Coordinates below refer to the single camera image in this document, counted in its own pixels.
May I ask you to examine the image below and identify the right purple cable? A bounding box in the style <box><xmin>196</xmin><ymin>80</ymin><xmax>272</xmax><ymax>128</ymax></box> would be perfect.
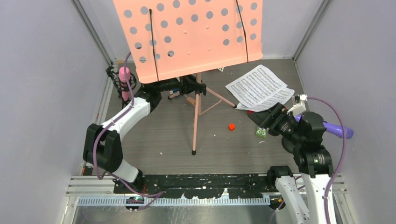
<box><xmin>269</xmin><ymin>96</ymin><xmax>347</xmax><ymax>224</ymax></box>

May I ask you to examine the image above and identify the small red cube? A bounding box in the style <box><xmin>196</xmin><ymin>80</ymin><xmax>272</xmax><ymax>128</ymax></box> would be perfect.
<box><xmin>228</xmin><ymin>124</ymin><xmax>236</xmax><ymax>131</ymax></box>

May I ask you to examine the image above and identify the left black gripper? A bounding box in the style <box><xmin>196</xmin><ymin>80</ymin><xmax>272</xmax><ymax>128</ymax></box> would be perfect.
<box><xmin>156</xmin><ymin>71</ymin><xmax>203</xmax><ymax>97</ymax></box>

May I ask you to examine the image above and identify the blue white toy car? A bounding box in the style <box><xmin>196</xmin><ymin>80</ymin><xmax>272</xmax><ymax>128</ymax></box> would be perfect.
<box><xmin>169</xmin><ymin>91</ymin><xmax>180</xmax><ymax>99</ymax></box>

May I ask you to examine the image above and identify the slotted cable duct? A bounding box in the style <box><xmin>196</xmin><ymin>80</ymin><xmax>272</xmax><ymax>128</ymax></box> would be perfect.
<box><xmin>77</xmin><ymin>195</ymin><xmax>270</xmax><ymax>206</ymax></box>

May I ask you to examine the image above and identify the sheet music page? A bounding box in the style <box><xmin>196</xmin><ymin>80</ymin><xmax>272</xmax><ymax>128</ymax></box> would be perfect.
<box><xmin>225</xmin><ymin>65</ymin><xmax>288</xmax><ymax>109</ymax></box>
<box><xmin>236</xmin><ymin>88</ymin><xmax>295</xmax><ymax>112</ymax></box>

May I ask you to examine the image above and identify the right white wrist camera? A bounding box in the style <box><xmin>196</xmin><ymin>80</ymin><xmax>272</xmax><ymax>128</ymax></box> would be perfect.
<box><xmin>288</xmin><ymin>94</ymin><xmax>308</xmax><ymax>116</ymax></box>

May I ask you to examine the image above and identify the pink music stand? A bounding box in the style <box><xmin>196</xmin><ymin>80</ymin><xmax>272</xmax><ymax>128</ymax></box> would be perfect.
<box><xmin>112</xmin><ymin>0</ymin><xmax>264</xmax><ymax>156</ymax></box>

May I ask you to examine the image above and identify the pink microphone on tripod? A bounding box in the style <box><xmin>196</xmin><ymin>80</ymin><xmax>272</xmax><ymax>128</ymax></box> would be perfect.
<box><xmin>106</xmin><ymin>65</ymin><xmax>137</xmax><ymax>108</ymax></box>

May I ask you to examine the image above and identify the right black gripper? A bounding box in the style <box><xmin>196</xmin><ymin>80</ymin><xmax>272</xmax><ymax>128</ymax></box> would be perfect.
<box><xmin>248</xmin><ymin>100</ymin><xmax>304</xmax><ymax>144</ymax></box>

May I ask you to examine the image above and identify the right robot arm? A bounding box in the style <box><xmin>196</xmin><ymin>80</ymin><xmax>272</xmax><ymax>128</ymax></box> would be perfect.
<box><xmin>248</xmin><ymin>103</ymin><xmax>336</xmax><ymax>224</ymax></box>

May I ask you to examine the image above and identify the green owl number tile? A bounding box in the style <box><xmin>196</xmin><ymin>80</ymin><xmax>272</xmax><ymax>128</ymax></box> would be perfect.
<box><xmin>255</xmin><ymin>127</ymin><xmax>267</xmax><ymax>138</ymax></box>

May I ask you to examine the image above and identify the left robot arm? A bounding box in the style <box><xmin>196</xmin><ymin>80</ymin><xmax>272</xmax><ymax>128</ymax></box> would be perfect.
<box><xmin>83</xmin><ymin>75</ymin><xmax>207</xmax><ymax>193</ymax></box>

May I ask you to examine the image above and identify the purple microphone on round base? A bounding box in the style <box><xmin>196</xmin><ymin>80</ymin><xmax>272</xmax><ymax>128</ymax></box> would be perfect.
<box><xmin>282</xmin><ymin>121</ymin><xmax>354</xmax><ymax>154</ymax></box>

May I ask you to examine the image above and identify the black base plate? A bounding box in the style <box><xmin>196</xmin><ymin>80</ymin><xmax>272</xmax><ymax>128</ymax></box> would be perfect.
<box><xmin>113</xmin><ymin>173</ymin><xmax>278</xmax><ymax>199</ymax></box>

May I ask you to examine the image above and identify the small wooden block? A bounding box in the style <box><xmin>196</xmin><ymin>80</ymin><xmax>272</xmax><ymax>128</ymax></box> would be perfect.
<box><xmin>186</xmin><ymin>97</ymin><xmax>196</xmax><ymax>106</ymax></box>

